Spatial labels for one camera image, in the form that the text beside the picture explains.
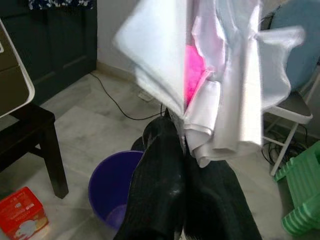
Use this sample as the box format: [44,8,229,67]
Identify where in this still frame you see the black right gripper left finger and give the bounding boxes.
[117,106,186,240]

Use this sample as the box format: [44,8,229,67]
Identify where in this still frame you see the green plastic stool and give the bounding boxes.
[273,143,320,237]

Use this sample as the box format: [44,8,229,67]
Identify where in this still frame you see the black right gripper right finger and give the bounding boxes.
[184,153,263,240]

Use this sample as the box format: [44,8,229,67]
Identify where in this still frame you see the dark wooden cabinet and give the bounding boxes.
[0,0,98,106]

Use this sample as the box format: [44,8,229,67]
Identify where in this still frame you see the white folding chair blue backrest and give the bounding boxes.
[261,0,320,177]

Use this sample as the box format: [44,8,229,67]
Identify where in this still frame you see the red cardboard box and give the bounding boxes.
[0,186,50,240]

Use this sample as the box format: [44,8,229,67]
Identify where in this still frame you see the thin black floor cable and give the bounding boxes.
[89,71,163,121]

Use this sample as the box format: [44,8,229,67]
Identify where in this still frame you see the blue floral cloth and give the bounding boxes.
[27,0,96,11]

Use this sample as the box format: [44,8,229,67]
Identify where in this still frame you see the purple plastic bin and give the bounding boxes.
[87,149,146,232]

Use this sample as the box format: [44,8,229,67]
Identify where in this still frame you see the white paper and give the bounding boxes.
[112,0,307,168]

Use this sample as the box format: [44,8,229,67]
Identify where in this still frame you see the tangled black cables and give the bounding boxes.
[261,124,308,166]

